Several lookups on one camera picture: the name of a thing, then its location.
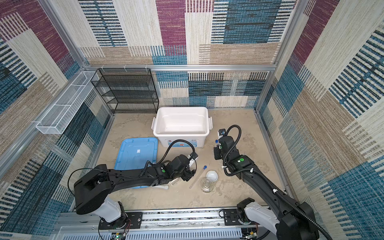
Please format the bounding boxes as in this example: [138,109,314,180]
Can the white plastic storage bin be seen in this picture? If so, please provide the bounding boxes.
[151,107,213,148]

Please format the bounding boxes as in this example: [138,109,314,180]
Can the black wire shelf rack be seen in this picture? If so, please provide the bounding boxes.
[91,68,159,114]

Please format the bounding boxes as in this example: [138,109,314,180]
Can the white ceramic mortar bowl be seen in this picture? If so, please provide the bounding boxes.
[206,170,219,183]

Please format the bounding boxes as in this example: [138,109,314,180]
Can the blue plastic bin lid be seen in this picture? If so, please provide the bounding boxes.
[113,137,159,190]

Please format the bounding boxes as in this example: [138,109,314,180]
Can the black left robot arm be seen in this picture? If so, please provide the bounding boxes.
[74,155,196,215]

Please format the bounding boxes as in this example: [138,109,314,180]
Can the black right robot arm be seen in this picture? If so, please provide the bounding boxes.
[214,136,332,240]

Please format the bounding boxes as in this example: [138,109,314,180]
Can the clear glass flask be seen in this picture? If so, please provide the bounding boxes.
[201,178,214,193]

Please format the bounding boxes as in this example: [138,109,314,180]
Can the white ceramic pestle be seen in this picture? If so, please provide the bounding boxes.
[155,185,169,190]

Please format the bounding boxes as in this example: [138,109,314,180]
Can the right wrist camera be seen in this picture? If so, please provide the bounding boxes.
[217,129,227,149]

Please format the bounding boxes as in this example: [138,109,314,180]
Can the white wire mesh basket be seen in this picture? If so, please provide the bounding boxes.
[36,71,95,135]

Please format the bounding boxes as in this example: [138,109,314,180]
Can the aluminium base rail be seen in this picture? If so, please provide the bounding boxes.
[50,206,310,240]

